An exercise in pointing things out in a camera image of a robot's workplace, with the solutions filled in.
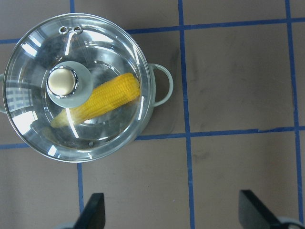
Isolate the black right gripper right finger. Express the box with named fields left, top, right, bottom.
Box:
left=238, top=190, right=305, bottom=229

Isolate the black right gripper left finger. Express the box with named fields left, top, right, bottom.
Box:
left=53, top=192, right=106, bottom=229

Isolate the glass pot lid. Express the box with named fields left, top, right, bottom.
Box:
left=2, top=13, right=151, bottom=164

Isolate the yellow corn cob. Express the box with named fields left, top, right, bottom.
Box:
left=51, top=73, right=141, bottom=128

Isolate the pale green cooking pot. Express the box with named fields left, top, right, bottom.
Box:
left=0, top=13, right=174, bottom=164

